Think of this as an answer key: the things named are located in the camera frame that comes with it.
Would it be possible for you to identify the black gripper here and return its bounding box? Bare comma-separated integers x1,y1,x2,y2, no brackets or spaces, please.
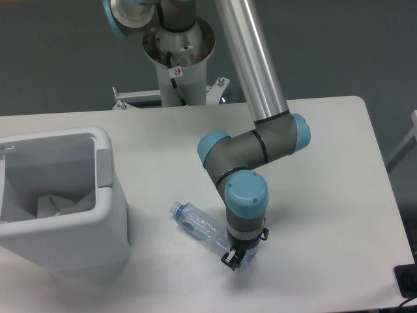
221,228,269,270

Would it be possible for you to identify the clear plastic water bottle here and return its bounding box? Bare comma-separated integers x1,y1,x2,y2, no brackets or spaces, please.
170,201,258,270

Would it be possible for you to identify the white paper carton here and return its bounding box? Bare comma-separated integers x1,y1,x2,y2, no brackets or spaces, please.
9,188,97,222

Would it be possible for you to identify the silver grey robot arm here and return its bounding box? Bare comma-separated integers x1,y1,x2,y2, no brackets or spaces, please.
102,1,311,269

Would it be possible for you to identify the white trash can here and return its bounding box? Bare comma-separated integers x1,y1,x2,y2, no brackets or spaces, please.
1,127,131,271

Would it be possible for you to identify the black device at table edge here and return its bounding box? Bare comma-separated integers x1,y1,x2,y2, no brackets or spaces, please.
394,263,416,298

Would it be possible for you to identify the white metal base frame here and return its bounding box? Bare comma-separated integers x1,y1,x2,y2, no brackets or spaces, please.
112,76,230,110

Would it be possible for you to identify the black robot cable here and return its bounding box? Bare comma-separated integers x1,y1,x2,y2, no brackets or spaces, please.
165,51,189,107

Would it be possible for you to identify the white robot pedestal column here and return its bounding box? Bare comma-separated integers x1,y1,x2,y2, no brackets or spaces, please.
143,18,215,101

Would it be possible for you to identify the white frame at right edge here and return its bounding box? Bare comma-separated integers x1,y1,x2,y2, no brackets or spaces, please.
385,110,416,173

